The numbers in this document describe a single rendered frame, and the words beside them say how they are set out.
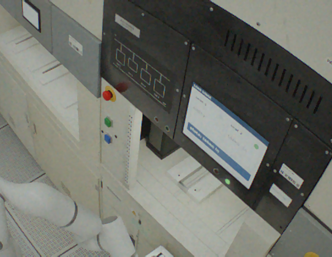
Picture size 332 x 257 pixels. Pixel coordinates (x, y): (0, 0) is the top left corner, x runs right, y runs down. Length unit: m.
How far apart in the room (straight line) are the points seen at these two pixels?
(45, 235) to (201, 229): 1.26
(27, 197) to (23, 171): 2.06
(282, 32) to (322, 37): 0.11
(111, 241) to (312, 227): 0.61
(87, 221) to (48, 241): 1.62
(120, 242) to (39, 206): 0.36
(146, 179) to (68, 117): 0.55
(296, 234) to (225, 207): 0.77
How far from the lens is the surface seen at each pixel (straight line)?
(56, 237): 2.81
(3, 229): 1.10
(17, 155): 3.23
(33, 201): 1.07
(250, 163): 1.21
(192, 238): 1.85
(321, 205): 1.15
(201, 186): 1.96
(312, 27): 0.90
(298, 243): 1.27
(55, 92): 2.40
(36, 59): 2.65
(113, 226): 1.32
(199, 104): 1.24
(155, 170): 2.02
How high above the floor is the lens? 2.47
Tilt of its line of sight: 47 degrees down
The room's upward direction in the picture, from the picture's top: 9 degrees clockwise
